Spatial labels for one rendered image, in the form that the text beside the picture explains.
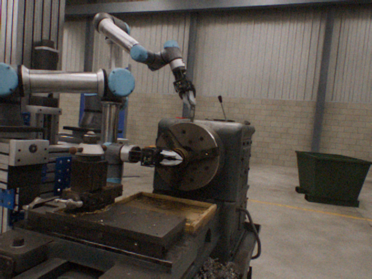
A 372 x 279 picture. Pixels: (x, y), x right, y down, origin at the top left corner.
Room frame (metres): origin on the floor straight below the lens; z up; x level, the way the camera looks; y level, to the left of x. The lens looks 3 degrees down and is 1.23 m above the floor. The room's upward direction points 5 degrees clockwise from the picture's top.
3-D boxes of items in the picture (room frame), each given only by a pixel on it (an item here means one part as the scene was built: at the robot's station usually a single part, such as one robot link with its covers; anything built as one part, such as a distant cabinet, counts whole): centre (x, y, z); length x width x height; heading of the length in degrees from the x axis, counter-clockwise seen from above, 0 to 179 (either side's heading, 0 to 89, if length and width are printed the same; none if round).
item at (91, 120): (1.61, 0.52, 1.21); 0.15 x 0.15 x 0.10
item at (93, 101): (1.62, 0.52, 1.33); 0.13 x 0.12 x 0.14; 149
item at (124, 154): (1.22, 0.23, 1.08); 0.08 x 0.05 x 0.08; 159
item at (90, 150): (0.81, 0.27, 1.13); 0.08 x 0.08 x 0.03
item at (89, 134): (0.81, 0.27, 1.17); 0.04 x 0.04 x 0.03
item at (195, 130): (1.35, -0.01, 1.08); 0.32 x 0.09 x 0.32; 70
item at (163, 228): (0.78, 0.21, 0.95); 0.43 x 0.17 x 0.05; 70
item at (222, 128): (1.74, -0.13, 1.06); 0.59 x 0.48 x 0.39; 160
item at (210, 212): (1.11, 0.07, 0.89); 0.36 x 0.30 x 0.04; 70
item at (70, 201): (0.83, 0.26, 0.99); 0.20 x 0.10 x 0.05; 160
